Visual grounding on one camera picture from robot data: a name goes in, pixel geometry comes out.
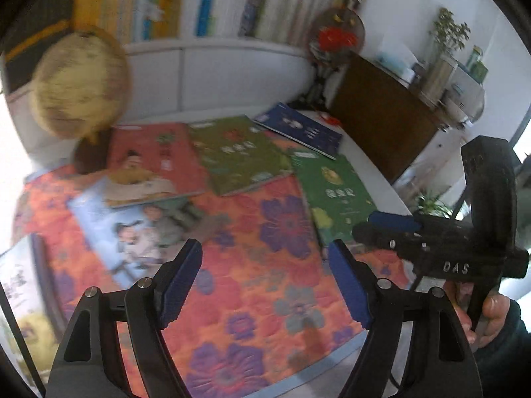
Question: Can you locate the shelf row of pale books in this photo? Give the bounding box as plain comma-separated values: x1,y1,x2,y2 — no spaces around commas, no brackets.
185,0,345,46

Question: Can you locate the brown wooden cabinet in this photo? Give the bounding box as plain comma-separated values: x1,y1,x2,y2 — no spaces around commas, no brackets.
328,56,486,212

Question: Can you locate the round flower fan on stand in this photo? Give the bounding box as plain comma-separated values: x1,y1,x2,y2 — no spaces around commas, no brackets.
290,0,366,108

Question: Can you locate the antique beige globe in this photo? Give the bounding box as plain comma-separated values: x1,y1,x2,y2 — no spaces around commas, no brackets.
31,25,131,175

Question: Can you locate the green potted plant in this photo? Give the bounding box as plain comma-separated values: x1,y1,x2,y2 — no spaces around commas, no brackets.
411,193,455,220

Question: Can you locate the bright green yellow-flower book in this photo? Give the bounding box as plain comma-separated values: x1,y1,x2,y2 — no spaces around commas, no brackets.
290,151,378,249

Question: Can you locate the orange floral quilted mat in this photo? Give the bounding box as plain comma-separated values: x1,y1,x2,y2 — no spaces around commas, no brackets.
12,133,416,398

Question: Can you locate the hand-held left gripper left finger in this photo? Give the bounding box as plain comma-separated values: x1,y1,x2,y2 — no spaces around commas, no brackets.
45,238,204,398

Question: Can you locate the white bookshelf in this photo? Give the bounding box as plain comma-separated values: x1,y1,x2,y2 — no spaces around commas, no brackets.
0,0,378,133

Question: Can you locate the person's right hand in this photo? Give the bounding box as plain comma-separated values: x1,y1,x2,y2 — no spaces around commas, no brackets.
453,283,510,346

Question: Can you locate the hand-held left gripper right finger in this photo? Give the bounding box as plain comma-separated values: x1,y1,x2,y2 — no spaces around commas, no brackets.
328,239,484,398

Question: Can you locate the beige vase with green plant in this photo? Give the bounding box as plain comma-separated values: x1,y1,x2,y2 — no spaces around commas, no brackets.
419,7,471,100

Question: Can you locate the navy blue eagle book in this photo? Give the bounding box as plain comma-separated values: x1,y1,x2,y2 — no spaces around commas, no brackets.
253,101,343,160

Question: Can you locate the light blue poets book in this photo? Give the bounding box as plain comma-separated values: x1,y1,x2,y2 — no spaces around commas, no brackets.
68,178,208,289

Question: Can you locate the person's right forearm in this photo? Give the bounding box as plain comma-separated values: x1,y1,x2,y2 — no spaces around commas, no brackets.
473,298,531,398

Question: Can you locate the small green container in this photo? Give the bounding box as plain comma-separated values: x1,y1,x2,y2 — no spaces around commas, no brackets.
465,45,490,84

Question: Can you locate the orange-red scholar book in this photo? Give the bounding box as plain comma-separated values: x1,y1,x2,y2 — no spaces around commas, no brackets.
102,122,208,210

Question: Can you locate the light blue tissue box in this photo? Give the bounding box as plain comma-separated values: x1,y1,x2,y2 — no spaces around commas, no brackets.
375,47,417,75

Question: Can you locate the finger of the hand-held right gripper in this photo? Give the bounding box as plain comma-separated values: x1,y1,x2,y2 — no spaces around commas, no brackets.
352,221,420,258
367,211,458,238

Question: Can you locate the white rabbit book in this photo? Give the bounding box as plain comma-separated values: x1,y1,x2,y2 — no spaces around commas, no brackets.
0,234,59,386

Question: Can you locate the olive green moth book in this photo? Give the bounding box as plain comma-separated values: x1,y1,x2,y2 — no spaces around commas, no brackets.
189,115,295,197

